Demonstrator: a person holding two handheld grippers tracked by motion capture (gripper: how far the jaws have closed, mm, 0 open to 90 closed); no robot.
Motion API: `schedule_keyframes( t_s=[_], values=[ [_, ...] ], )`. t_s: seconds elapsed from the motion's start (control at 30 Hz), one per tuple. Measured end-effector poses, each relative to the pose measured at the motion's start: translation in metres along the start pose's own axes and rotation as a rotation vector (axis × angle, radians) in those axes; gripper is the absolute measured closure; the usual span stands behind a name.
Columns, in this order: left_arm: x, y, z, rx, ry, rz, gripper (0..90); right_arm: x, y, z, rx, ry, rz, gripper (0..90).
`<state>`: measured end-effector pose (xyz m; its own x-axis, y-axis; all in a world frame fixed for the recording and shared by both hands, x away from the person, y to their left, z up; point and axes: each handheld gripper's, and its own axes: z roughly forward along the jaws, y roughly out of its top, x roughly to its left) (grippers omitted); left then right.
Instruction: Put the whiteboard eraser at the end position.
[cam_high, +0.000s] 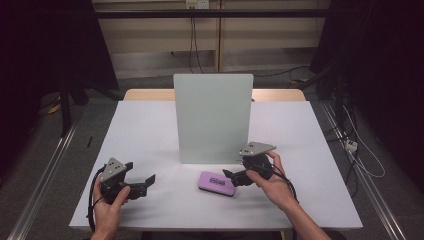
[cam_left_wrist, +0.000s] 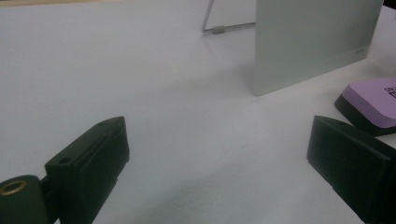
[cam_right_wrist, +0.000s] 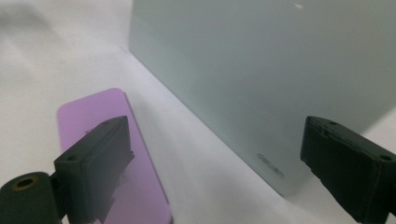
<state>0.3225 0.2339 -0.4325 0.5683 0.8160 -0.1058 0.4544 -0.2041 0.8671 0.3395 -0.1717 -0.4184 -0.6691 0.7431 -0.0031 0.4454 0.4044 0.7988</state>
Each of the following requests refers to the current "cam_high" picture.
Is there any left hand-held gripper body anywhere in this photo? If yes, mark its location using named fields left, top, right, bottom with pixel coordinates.
left=99, top=157, right=148, bottom=205

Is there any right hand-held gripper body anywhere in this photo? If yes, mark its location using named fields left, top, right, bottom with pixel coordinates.
left=239, top=141, right=277, bottom=181

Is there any purple whiteboard eraser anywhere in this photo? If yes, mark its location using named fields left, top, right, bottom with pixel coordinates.
left=197, top=171, right=236, bottom=198

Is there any pale green glass whiteboard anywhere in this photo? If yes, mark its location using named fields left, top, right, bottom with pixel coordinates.
left=173, top=73, right=254, bottom=165

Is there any person's right hand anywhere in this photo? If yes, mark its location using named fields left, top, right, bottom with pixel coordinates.
left=245, top=150, right=298, bottom=212

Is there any person's left hand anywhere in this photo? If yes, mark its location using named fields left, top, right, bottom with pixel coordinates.
left=91, top=181, right=132, bottom=235

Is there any white table cover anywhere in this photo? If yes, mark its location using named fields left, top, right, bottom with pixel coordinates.
left=69, top=99, right=364, bottom=232

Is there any wooden table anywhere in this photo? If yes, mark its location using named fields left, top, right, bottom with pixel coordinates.
left=123, top=88, right=307, bottom=102

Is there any white power strip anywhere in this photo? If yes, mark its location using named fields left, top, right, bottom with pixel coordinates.
left=344, top=139, right=359, bottom=153

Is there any black horizontal bar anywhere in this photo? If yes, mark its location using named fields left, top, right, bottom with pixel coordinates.
left=94, top=9, right=331, bottom=19

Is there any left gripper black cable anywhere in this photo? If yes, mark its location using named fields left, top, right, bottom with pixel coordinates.
left=86, top=165, right=107, bottom=233

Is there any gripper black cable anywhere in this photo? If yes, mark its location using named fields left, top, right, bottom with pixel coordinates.
left=264, top=162, right=300, bottom=204
left=86, top=165, right=107, bottom=233

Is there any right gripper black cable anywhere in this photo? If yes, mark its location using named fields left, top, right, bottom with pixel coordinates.
left=264, top=162, right=300, bottom=204

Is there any metal floor rail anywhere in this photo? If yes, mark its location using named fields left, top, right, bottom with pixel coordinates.
left=319, top=99, right=407, bottom=240
left=6, top=123, right=81, bottom=240

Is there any black floor cable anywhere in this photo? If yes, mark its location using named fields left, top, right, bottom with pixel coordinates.
left=253, top=65, right=311, bottom=78

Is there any black hanging cable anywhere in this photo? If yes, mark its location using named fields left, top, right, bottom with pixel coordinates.
left=189, top=16, right=196, bottom=74
left=193, top=16, right=204, bottom=74

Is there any white floor cable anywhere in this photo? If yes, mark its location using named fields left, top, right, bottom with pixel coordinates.
left=342, top=105, right=386, bottom=179

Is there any white wall outlet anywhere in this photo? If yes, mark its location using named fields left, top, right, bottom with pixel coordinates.
left=185, top=0, right=210, bottom=10

